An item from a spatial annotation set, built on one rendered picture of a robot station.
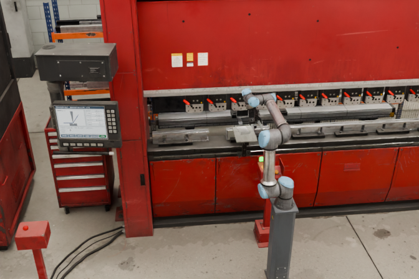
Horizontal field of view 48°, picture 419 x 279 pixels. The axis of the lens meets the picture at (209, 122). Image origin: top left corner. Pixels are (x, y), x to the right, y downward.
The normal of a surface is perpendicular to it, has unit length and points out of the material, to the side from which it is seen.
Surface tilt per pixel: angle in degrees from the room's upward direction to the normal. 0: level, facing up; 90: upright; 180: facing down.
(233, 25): 90
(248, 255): 0
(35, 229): 0
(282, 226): 90
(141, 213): 90
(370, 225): 0
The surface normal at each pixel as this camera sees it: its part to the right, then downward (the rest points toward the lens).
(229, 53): 0.11, 0.47
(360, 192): 0.10, 0.66
